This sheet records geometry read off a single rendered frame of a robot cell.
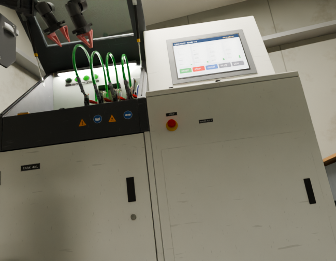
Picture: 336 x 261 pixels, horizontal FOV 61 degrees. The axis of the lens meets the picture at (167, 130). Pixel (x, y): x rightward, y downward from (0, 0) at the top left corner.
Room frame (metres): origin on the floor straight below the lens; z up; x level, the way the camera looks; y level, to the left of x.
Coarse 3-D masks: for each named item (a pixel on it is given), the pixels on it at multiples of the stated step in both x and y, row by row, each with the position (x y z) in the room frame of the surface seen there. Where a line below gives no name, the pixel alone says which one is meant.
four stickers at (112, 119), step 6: (108, 114) 1.20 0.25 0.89; (114, 114) 1.20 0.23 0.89; (126, 114) 1.20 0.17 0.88; (132, 114) 1.20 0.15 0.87; (78, 120) 1.21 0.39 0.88; (84, 120) 1.21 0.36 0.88; (96, 120) 1.21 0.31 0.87; (108, 120) 1.20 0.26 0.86; (114, 120) 1.20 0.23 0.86; (78, 126) 1.21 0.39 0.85
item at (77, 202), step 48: (96, 144) 1.21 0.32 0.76; (144, 144) 1.21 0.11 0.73; (0, 192) 1.21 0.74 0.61; (48, 192) 1.21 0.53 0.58; (96, 192) 1.21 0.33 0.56; (144, 192) 1.20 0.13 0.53; (0, 240) 1.21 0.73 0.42; (48, 240) 1.21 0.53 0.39; (96, 240) 1.21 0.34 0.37; (144, 240) 1.20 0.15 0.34
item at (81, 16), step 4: (72, 16) 1.05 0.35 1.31; (76, 16) 1.05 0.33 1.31; (80, 16) 1.06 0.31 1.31; (72, 20) 1.07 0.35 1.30; (76, 20) 1.06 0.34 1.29; (80, 20) 1.07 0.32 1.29; (84, 20) 1.08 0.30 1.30; (76, 24) 1.08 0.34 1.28; (80, 24) 1.08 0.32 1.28; (84, 24) 1.09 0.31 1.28; (88, 24) 1.10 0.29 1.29; (76, 28) 1.10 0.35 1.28; (80, 28) 1.07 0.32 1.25; (84, 28) 1.07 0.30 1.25; (72, 32) 1.08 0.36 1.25; (76, 32) 1.10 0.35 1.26
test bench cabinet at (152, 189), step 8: (144, 136) 1.20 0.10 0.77; (152, 160) 1.20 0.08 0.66; (152, 168) 1.20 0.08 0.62; (152, 176) 1.20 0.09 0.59; (152, 184) 1.20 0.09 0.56; (152, 192) 1.20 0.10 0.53; (152, 200) 1.20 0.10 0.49; (152, 208) 1.20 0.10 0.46; (160, 232) 1.20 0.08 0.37; (160, 240) 1.20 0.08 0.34; (160, 248) 1.20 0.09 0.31; (160, 256) 1.20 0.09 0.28
